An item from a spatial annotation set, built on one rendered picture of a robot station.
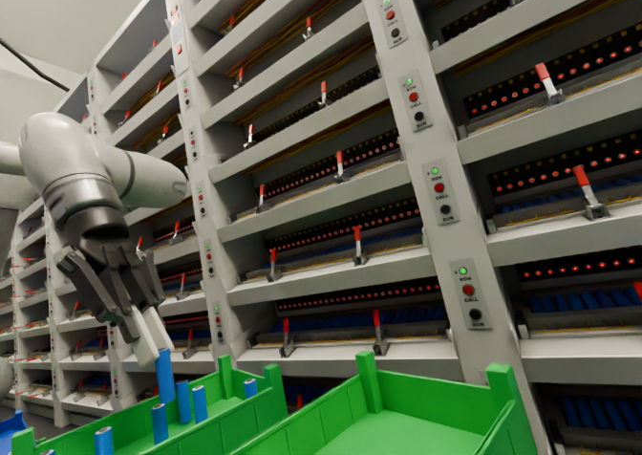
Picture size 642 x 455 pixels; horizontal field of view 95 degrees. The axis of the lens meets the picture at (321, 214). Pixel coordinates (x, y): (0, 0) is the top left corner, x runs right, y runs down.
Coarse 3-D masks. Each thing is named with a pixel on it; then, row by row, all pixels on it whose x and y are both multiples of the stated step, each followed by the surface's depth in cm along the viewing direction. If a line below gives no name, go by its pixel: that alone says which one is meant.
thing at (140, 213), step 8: (184, 200) 120; (192, 200) 119; (144, 208) 114; (152, 208) 112; (160, 208) 110; (168, 208) 124; (176, 208) 130; (128, 216) 121; (136, 216) 118; (144, 216) 116; (152, 216) 131; (160, 216) 136; (128, 224) 122
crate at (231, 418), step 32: (192, 384) 54; (224, 384) 56; (128, 416) 47; (192, 416) 52; (224, 416) 38; (256, 416) 41; (32, 448) 39; (64, 448) 42; (128, 448) 45; (160, 448) 33; (192, 448) 35; (224, 448) 37
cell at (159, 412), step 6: (156, 408) 41; (162, 408) 42; (156, 414) 41; (162, 414) 41; (156, 420) 41; (162, 420) 41; (156, 426) 41; (162, 426) 41; (156, 432) 41; (162, 432) 41; (156, 438) 40; (162, 438) 41; (168, 438) 41
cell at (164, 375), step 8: (160, 352) 38; (168, 352) 39; (160, 360) 38; (168, 360) 39; (160, 368) 38; (168, 368) 38; (160, 376) 38; (168, 376) 38; (160, 384) 38; (168, 384) 38; (160, 392) 38; (168, 392) 38; (160, 400) 37; (168, 400) 38
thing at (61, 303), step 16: (48, 224) 170; (64, 240) 172; (48, 256) 169; (48, 272) 168; (48, 288) 167; (64, 304) 164; (80, 304) 170; (64, 336) 160; (80, 336) 166; (96, 336) 172; (64, 384) 156; (64, 416) 152
